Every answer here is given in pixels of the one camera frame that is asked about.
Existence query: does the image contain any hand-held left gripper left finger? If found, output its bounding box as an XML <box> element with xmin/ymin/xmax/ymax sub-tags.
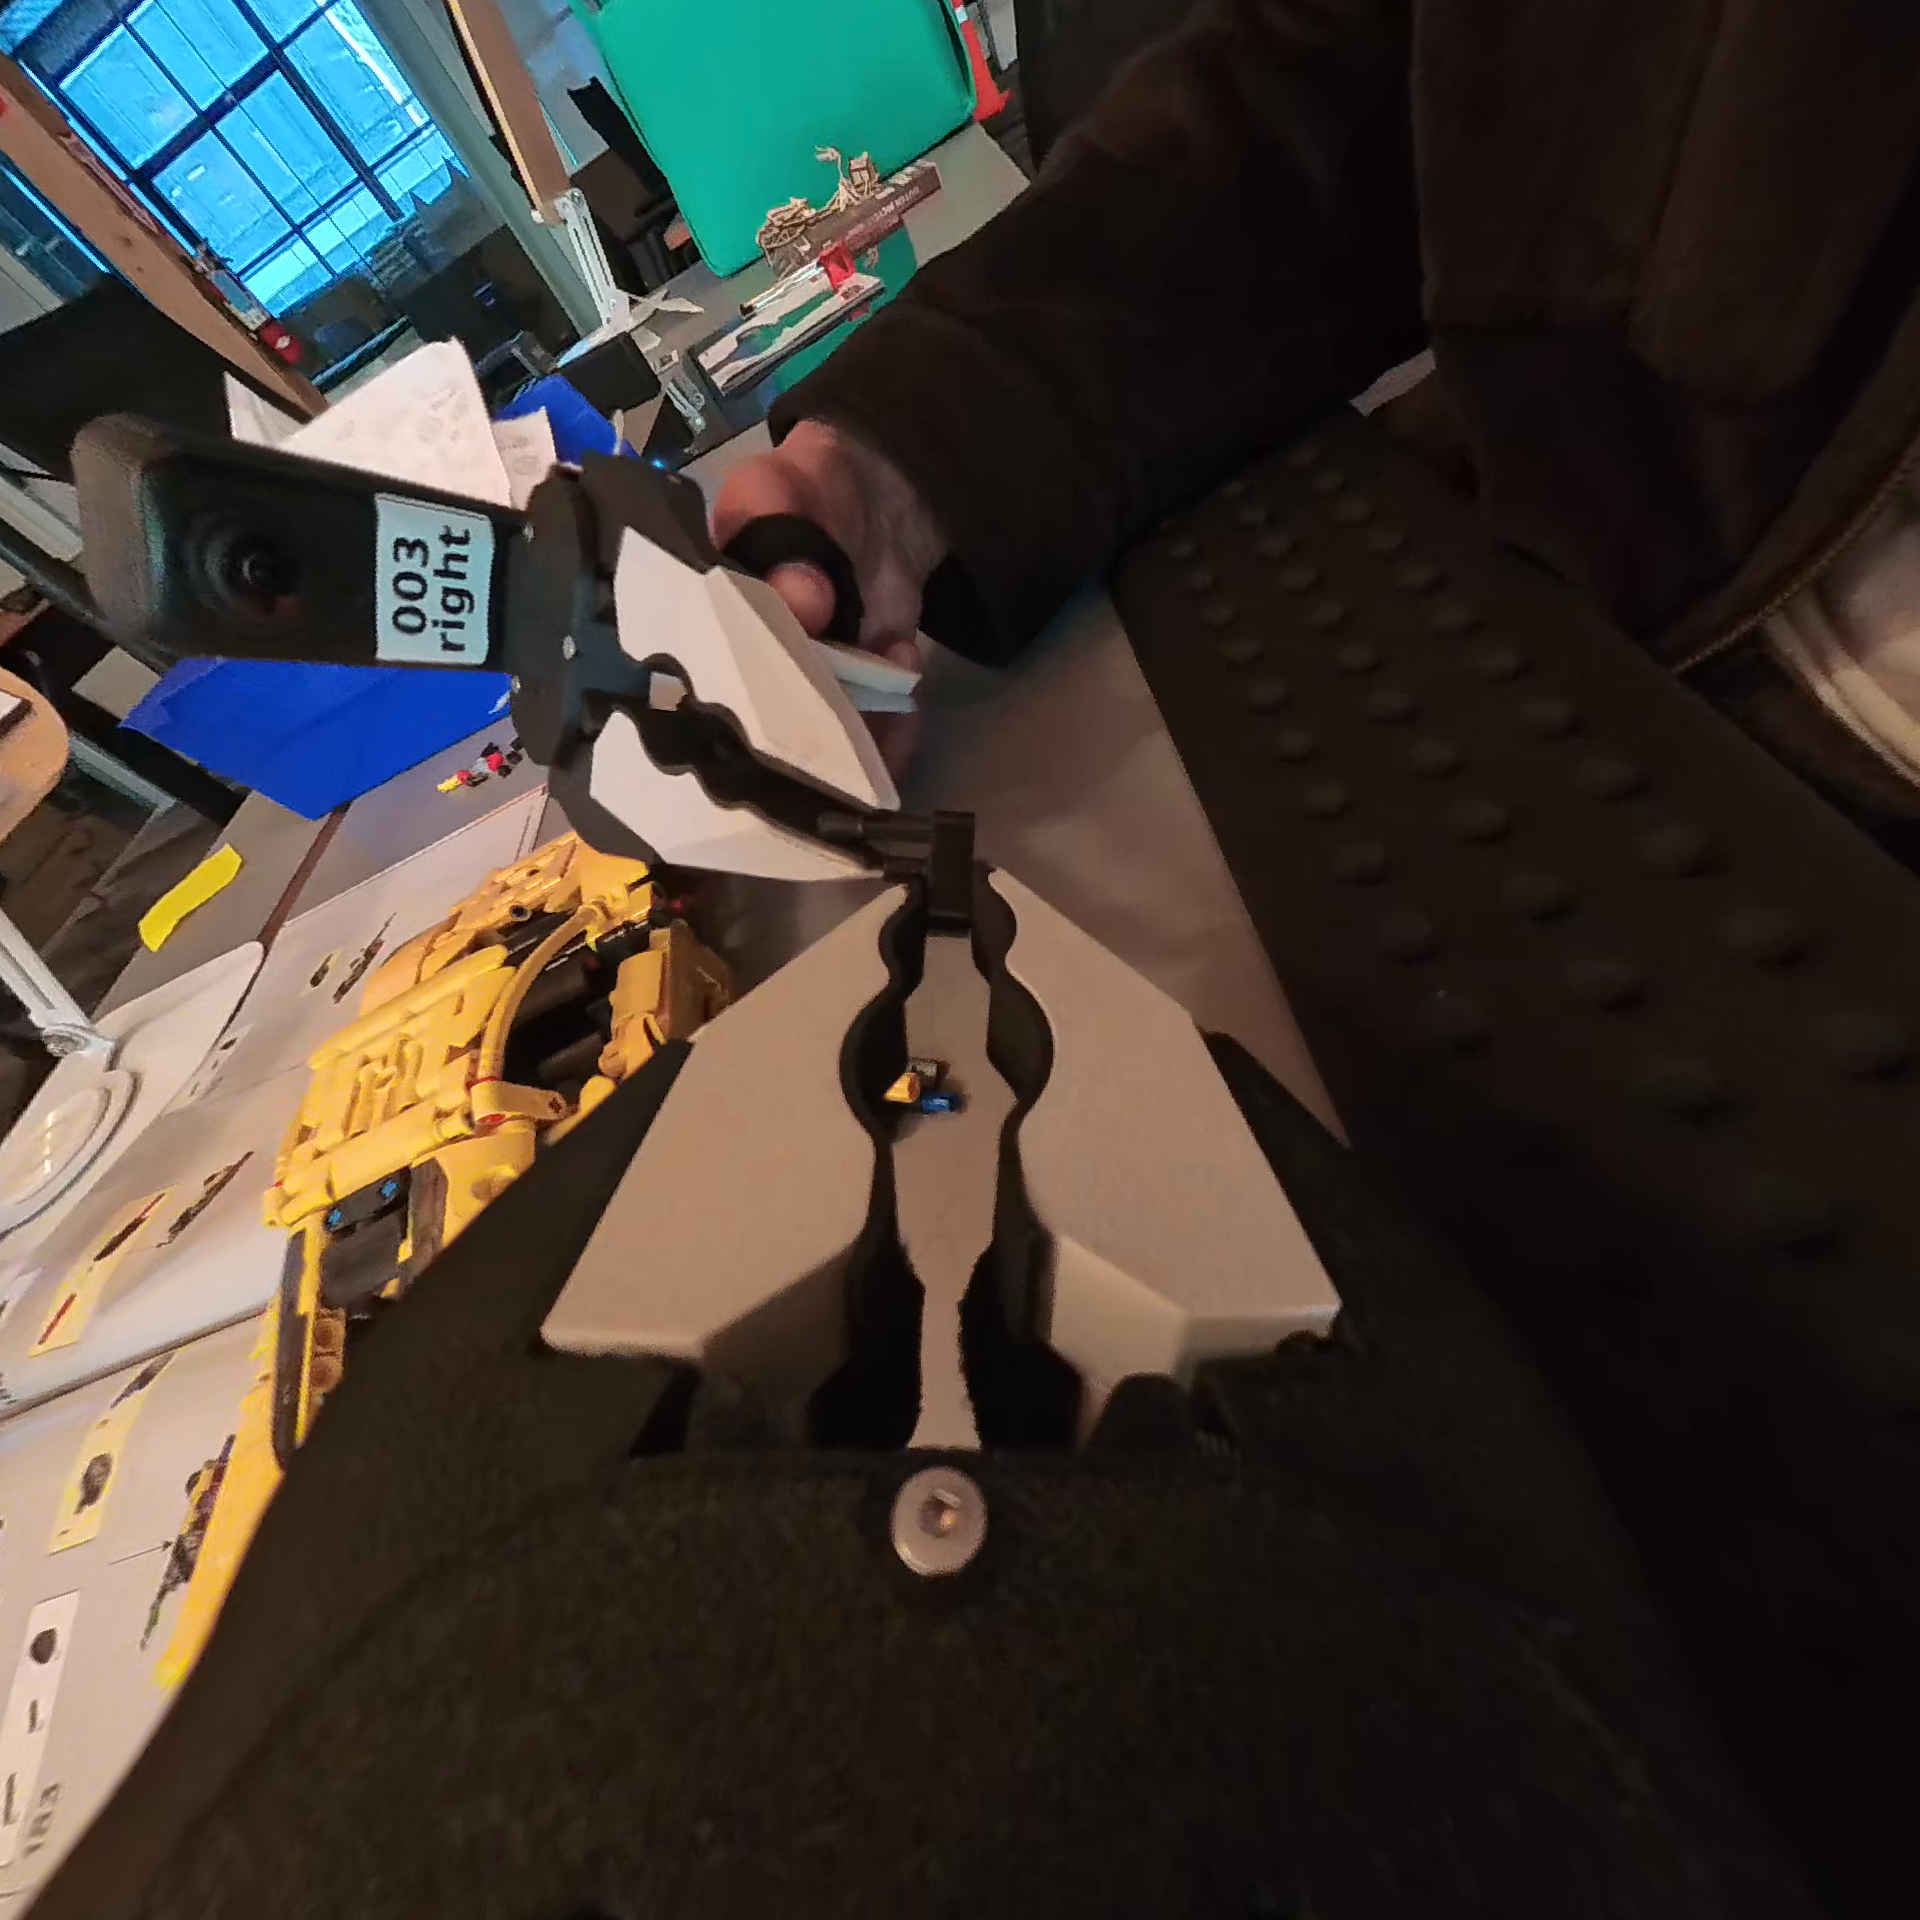
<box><xmin>539</xmin><ymin>883</ymin><xmax>921</xmax><ymax>1443</ymax></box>

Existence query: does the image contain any large paned window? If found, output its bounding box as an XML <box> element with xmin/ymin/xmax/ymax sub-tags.
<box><xmin>0</xmin><ymin>0</ymin><xmax>471</xmax><ymax>355</ymax></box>

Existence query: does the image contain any orange traffic cone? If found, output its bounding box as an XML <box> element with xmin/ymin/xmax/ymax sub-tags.
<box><xmin>949</xmin><ymin>0</ymin><xmax>1020</xmax><ymax>126</ymax></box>

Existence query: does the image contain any dark red box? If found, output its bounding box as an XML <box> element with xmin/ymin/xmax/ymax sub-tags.
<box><xmin>815</xmin><ymin>157</ymin><xmax>947</xmax><ymax>250</ymax></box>

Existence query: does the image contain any white patterned paper bag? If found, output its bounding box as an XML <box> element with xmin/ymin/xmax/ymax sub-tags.
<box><xmin>225</xmin><ymin>337</ymin><xmax>559</xmax><ymax>520</ymax></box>

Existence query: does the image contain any printed flat box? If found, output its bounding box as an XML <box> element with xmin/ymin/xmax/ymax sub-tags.
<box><xmin>690</xmin><ymin>269</ymin><xmax>886</xmax><ymax>401</ymax></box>

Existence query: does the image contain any blue plastic bin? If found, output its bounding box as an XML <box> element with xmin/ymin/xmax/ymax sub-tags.
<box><xmin>118</xmin><ymin>376</ymin><xmax>633</xmax><ymax>825</ymax></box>

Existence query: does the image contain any wooden model kit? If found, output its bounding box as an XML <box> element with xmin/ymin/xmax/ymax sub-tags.
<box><xmin>749</xmin><ymin>141</ymin><xmax>890</xmax><ymax>274</ymax></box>

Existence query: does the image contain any open instruction booklet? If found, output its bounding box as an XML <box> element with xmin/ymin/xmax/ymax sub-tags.
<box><xmin>0</xmin><ymin>780</ymin><xmax>558</xmax><ymax>1914</ymax></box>

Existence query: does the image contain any person's right hand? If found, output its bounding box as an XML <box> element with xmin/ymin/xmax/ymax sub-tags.
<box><xmin>711</xmin><ymin>421</ymin><xmax>951</xmax><ymax>676</ymax></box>

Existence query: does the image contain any black brick connector with pins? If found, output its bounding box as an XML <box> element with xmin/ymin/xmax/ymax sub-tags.
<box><xmin>918</xmin><ymin>806</ymin><xmax>981</xmax><ymax>928</ymax></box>

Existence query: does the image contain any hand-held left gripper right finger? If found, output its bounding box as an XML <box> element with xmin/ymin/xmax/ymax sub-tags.
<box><xmin>967</xmin><ymin>870</ymin><xmax>1342</xmax><ymax>1443</ymax></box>

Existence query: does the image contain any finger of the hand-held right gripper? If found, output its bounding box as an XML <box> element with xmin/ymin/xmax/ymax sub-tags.
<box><xmin>612</xmin><ymin>529</ymin><xmax>905</xmax><ymax>825</ymax></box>
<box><xmin>588</xmin><ymin>702</ymin><xmax>893</xmax><ymax>888</ymax></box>

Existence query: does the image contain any person's right forearm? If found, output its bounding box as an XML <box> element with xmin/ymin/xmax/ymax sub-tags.
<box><xmin>773</xmin><ymin>0</ymin><xmax>1443</xmax><ymax>669</ymax></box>

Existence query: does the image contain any wooden beam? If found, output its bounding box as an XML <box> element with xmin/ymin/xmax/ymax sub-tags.
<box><xmin>0</xmin><ymin>59</ymin><xmax>330</xmax><ymax>422</ymax></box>

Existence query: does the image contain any yellow toy brick car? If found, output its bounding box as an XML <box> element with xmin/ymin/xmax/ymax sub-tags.
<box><xmin>150</xmin><ymin>832</ymin><xmax>737</xmax><ymax>1690</ymax></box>

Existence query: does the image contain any yellow tape piece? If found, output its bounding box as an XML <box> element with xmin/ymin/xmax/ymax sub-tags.
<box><xmin>137</xmin><ymin>844</ymin><xmax>244</xmax><ymax>950</ymax></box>

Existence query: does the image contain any green backdrop panel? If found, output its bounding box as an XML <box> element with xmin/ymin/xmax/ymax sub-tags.
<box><xmin>570</xmin><ymin>0</ymin><xmax>995</xmax><ymax>280</ymax></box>

